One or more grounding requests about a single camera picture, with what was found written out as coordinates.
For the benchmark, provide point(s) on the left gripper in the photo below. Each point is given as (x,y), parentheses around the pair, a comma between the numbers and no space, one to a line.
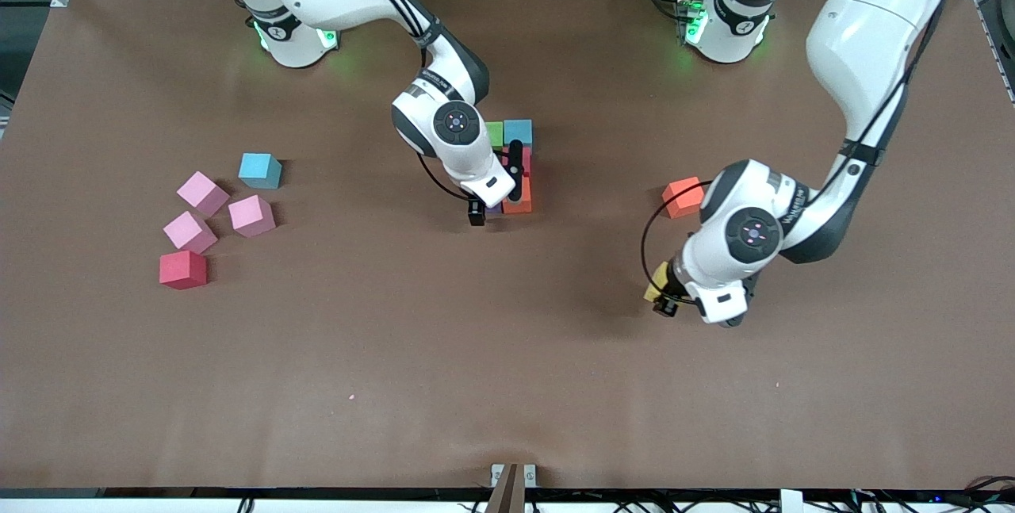
(664,297)

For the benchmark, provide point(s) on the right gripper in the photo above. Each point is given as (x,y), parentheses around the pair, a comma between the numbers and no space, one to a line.
(476,212)

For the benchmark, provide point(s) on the yellow foam cube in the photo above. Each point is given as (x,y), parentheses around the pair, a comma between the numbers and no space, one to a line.
(654,289)

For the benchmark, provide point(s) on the purple foam cube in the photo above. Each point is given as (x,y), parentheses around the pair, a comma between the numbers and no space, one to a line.
(495,210)

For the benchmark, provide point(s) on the orange foam cube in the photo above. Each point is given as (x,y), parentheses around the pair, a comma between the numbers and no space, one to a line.
(525,201)
(680,197)

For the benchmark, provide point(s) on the green foam cube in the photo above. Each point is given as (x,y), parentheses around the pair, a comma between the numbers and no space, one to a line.
(496,134)

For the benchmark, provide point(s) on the light blue foam cube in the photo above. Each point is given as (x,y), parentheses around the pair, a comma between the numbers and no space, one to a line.
(259,170)
(519,132)

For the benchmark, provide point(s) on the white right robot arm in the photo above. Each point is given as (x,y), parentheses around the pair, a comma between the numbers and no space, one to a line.
(456,120)

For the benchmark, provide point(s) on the brown table cover sheet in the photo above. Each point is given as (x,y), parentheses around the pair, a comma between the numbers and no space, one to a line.
(507,354)

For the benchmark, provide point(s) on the pink foam cube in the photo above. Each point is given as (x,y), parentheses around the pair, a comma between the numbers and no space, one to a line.
(251,216)
(189,232)
(202,193)

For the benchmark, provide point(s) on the white label tag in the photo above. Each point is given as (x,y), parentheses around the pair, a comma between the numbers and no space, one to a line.
(790,502)

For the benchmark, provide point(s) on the metal post bracket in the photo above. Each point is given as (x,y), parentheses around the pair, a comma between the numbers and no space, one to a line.
(513,489)

